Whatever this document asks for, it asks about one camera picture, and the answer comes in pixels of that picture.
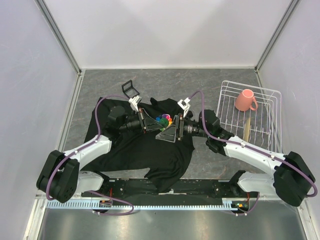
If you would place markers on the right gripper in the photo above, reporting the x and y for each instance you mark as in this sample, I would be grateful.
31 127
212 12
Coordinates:
169 134

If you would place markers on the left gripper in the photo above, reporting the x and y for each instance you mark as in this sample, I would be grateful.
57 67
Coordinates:
147 123

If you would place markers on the black polo shirt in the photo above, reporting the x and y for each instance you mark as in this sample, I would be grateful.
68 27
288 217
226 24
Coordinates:
167 161

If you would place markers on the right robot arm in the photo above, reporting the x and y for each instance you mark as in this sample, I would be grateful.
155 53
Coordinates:
284 175

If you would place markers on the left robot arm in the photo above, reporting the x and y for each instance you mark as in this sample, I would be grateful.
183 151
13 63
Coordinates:
63 176

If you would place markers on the black phone stand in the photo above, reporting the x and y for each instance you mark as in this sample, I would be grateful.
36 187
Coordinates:
129 90

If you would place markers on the beige object in basket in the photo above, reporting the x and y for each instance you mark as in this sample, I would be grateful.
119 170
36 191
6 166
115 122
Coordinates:
247 130

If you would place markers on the pink mug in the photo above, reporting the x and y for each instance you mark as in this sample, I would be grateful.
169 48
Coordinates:
246 101

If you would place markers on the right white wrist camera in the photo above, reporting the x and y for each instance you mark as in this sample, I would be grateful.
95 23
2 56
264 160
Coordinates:
184 105

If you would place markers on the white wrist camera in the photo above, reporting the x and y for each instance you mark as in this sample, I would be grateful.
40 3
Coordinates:
184 105
134 101

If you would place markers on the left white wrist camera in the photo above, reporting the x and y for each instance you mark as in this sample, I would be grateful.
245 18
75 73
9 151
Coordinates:
134 101

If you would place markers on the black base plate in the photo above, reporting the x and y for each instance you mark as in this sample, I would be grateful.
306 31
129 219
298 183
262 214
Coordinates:
184 191

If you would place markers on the white wire basket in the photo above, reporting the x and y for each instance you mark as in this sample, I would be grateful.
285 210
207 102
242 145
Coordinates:
266 128

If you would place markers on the slotted cable duct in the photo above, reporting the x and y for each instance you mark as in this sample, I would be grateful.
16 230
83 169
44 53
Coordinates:
96 204

